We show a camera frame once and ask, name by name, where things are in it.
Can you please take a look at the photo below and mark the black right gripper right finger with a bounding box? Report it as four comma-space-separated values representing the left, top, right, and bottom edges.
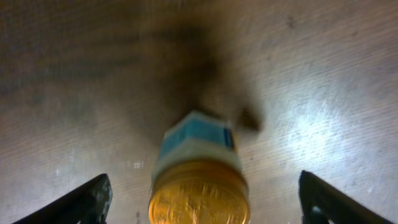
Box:
298, 170, 392, 224

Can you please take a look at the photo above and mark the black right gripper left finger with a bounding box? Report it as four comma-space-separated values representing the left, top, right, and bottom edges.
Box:
14, 174, 113, 224

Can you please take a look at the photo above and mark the gold lid small jar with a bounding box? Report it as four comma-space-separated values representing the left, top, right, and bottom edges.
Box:
147, 110, 251, 224

